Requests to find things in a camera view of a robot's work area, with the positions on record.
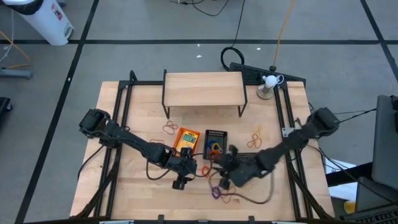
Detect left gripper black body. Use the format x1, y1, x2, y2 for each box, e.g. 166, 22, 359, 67
169, 147, 198, 191

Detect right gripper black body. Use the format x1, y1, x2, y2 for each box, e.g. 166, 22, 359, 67
216, 145, 270, 190

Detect orange plastic basket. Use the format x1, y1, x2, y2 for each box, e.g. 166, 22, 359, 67
172, 126, 201, 156

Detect orange rubber band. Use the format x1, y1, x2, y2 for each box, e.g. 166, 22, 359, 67
247, 133, 264, 149

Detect long red rubber band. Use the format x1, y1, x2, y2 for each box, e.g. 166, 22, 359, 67
217, 191, 237, 205

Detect white bulb desk lamp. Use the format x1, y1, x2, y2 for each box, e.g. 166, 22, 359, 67
256, 74, 285, 100

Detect wooden shelf riser black legs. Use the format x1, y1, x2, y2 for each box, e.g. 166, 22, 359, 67
161, 68, 249, 119

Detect white paper sheet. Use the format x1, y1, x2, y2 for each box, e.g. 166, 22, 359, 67
323, 157, 358, 200

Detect black perforated panel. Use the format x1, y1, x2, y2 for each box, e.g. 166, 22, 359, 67
229, 62, 307, 87

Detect small yellow object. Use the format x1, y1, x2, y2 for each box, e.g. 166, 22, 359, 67
343, 200, 357, 215

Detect black keyboard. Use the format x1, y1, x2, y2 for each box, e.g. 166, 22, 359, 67
340, 205, 398, 224

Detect grey computer monitor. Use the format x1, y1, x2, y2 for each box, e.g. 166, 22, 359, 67
371, 95, 398, 191

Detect black floor object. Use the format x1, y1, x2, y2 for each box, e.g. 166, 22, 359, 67
0, 96, 13, 121

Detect grey metal bar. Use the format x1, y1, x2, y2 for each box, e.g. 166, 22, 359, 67
0, 68, 34, 80

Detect white cylindrical bin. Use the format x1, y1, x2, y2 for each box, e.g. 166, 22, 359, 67
2, 0, 75, 47

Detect black hanging cable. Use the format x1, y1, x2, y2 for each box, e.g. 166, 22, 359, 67
220, 0, 246, 72

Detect yellow hanging cable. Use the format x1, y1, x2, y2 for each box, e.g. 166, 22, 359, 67
272, 0, 295, 72

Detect black looped floor cable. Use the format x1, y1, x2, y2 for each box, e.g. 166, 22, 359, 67
169, 0, 229, 17

